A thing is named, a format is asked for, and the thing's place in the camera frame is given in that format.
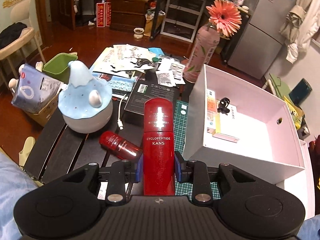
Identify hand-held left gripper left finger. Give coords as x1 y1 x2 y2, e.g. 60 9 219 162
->
60 155 143 205

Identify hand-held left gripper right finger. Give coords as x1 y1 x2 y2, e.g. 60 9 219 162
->
174 151 258 203

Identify tall red cosmetic bottle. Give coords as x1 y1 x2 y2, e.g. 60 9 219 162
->
143 98 175 196

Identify short red cosmetic bottle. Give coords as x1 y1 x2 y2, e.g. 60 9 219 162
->
99 131 143 161

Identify white storage box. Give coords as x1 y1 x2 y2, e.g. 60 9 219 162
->
182 64 307 181

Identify black slatted desktop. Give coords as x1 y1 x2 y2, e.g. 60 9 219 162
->
24 80 190 198

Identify green cutting mat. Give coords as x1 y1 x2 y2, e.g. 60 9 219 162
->
173 100 221 198

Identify small white medicine box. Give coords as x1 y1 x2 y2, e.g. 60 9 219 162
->
206 116 217 135

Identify large white medicine box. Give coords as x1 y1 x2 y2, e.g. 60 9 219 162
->
212 105 240 143

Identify orange and white medicine box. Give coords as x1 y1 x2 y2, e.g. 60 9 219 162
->
206 89 217 117

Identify black hair clip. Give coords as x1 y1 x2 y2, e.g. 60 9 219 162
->
217 97 230 115

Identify black flat box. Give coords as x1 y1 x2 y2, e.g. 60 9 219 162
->
124 78 181 125

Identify blue patterned booklet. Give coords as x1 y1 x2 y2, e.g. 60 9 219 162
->
92 71 137 92

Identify blue mountain-shaped humidifier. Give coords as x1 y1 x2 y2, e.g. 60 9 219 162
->
58 60 113 133

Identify pile of printed cards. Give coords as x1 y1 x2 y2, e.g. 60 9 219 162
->
155 57 187 87

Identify cardboard box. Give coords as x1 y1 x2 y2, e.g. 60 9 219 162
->
25 90 62 127

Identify ink painting paper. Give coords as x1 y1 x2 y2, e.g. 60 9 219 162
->
110 44 160 77

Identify pink flower vase bottle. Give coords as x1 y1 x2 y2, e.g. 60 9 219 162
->
183 25 221 83

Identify person's left leg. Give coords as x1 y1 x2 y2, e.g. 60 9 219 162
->
0 152 44 240

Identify person's leg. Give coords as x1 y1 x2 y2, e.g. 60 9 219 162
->
303 214 320 240
0 152 44 240

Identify blue snack bag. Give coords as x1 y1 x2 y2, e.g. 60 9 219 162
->
11 63 65 114

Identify small green table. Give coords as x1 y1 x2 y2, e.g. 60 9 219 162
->
268 73 292 100

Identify green plastic bin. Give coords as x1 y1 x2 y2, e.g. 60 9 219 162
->
42 52 78 84

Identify brown paper bag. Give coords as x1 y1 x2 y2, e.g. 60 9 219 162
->
145 11 163 38

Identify dark green cylinder device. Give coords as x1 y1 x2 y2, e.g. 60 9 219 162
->
289 78 313 106

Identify person's right leg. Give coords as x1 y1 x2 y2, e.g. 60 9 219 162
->
303 214 320 240

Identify white drawer cabinet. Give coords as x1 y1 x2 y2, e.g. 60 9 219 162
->
159 0 206 43

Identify wooden cabinet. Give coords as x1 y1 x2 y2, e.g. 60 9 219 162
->
109 0 152 33

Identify orange gerbera flower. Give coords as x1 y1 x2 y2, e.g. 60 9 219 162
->
206 0 242 38

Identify red gift box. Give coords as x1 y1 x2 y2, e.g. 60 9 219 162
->
96 2 112 27

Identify grey refrigerator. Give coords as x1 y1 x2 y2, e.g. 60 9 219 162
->
227 0 300 80

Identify black cloth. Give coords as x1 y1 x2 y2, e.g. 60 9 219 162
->
0 22 27 50

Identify pale hanging clothes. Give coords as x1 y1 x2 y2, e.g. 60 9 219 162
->
279 4 320 64

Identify white chair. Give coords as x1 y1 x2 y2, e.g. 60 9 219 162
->
0 0 47 80

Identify white usb cable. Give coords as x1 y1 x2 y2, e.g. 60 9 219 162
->
117 94 128 130

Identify black metal frame desk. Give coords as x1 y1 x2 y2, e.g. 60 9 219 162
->
149 0 251 64

